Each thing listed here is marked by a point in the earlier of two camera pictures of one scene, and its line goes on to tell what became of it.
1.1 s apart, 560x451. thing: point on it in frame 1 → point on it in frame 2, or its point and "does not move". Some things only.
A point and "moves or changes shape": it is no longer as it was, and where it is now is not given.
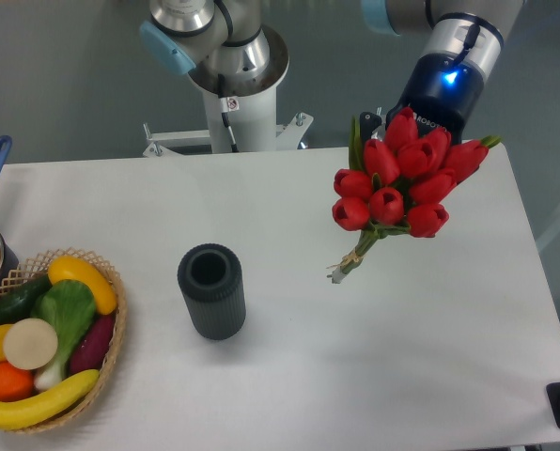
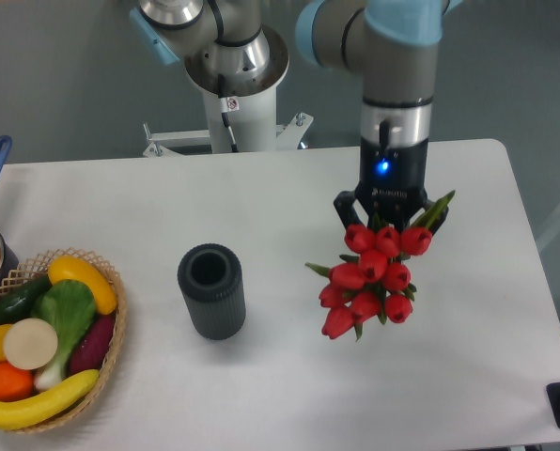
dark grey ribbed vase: [210, 277] does not move
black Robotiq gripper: [442, 90] → [392, 184]
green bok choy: [69, 306] does not move
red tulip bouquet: [401, 183] moves or changes shape
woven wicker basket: [38, 266] does not move
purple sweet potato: [91, 349] does not move
